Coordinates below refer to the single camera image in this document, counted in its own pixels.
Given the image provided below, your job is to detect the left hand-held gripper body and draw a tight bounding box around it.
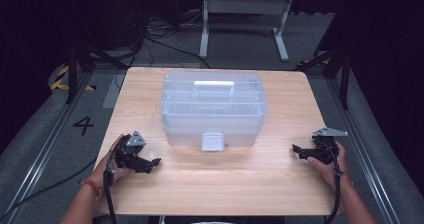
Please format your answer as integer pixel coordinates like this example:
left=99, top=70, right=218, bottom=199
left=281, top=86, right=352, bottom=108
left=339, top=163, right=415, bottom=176
left=114, top=130, right=154, bottom=175

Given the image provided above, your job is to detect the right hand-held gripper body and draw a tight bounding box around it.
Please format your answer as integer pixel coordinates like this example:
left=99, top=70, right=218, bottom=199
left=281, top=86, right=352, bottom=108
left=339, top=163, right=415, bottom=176
left=311, top=127, right=349, bottom=165

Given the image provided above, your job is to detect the clear plastic storage box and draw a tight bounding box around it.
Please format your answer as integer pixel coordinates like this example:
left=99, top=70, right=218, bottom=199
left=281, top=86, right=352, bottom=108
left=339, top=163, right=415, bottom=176
left=159, top=69, right=269, bottom=152

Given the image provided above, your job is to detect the person's right hand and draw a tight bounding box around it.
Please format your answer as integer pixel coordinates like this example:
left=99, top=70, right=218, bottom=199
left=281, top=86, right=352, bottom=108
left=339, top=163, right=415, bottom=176
left=306, top=140, right=350, bottom=191

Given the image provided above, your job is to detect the person's left hand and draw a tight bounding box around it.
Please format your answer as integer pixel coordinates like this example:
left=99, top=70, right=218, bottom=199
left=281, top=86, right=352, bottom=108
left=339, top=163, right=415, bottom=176
left=87, top=134, right=133, bottom=194

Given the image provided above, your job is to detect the black tripod stand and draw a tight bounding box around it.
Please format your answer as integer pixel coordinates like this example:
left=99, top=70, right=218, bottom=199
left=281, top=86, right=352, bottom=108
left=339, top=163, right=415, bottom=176
left=295, top=46, right=352, bottom=111
left=64, top=40, right=130, bottom=105

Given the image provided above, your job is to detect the yellow black floor tape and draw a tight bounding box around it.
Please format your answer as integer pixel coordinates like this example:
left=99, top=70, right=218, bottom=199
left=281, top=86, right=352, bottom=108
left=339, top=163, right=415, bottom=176
left=49, top=65, right=98, bottom=92

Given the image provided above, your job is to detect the metal floor rail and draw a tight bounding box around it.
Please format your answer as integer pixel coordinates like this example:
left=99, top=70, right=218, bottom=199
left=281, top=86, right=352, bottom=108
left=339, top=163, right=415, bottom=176
left=0, top=71, right=95, bottom=224
left=324, top=77, right=403, bottom=224

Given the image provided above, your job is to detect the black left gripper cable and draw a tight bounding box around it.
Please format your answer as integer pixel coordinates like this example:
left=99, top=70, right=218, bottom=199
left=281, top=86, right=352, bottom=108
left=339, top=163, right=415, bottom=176
left=102, top=149, right=118, bottom=224

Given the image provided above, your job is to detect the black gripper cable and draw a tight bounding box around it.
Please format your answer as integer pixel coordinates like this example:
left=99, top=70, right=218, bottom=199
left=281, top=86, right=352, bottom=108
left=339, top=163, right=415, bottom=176
left=102, top=149, right=118, bottom=224
left=323, top=140, right=343, bottom=224

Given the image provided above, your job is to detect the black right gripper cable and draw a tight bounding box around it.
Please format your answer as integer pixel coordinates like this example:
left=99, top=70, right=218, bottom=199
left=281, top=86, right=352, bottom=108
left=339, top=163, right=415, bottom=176
left=323, top=140, right=343, bottom=224

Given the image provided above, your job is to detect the red bracelet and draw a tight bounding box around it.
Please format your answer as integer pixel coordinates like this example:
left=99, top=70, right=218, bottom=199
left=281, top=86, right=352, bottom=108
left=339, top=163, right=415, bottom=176
left=81, top=178, right=103, bottom=198

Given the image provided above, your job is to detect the black floor cable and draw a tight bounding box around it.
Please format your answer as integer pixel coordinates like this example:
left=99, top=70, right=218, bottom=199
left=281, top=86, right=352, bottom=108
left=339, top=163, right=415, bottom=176
left=0, top=157, right=98, bottom=220

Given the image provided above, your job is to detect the bundle of black cables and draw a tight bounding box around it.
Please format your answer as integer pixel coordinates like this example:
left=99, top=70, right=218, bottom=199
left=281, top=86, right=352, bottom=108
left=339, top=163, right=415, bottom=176
left=113, top=0, right=212, bottom=70

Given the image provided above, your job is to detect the white metal stand frame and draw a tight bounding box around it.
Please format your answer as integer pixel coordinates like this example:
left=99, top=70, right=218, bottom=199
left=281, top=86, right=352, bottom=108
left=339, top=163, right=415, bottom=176
left=198, top=0, right=295, bottom=63

